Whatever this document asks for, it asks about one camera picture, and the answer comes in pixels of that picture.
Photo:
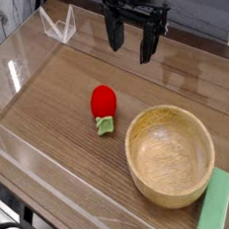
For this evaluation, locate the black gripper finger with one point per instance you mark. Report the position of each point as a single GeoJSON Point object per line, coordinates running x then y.
{"type": "Point", "coordinates": [114, 27]}
{"type": "Point", "coordinates": [149, 43]}

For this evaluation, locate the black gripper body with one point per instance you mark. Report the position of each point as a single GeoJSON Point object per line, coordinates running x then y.
{"type": "Point", "coordinates": [142, 8]}

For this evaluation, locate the red plush strawberry toy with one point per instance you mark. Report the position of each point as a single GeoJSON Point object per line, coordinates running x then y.
{"type": "Point", "coordinates": [103, 107]}

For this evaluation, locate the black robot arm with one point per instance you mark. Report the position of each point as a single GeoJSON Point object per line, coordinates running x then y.
{"type": "Point", "coordinates": [162, 30]}

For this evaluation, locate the wooden bowl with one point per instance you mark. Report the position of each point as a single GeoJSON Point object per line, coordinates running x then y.
{"type": "Point", "coordinates": [170, 155]}

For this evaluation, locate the green foam block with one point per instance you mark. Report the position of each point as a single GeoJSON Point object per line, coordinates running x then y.
{"type": "Point", "coordinates": [213, 211]}

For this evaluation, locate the clear acrylic corner bracket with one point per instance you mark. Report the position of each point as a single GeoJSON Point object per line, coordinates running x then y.
{"type": "Point", "coordinates": [61, 31]}

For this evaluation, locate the clear acrylic enclosure wall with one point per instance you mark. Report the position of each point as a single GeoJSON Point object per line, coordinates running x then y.
{"type": "Point", "coordinates": [51, 155]}

